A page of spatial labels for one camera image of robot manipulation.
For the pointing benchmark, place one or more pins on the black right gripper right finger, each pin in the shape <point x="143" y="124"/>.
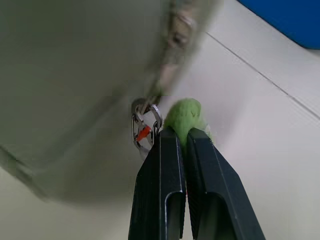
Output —
<point x="220" y="190"/>

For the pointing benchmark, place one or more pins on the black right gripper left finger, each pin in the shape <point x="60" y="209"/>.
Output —
<point x="160" y="185"/>

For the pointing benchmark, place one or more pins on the green zipper pouch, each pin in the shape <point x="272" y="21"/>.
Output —
<point x="75" y="95"/>

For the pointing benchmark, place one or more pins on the blue object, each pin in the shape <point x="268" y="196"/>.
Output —
<point x="287" y="17"/>

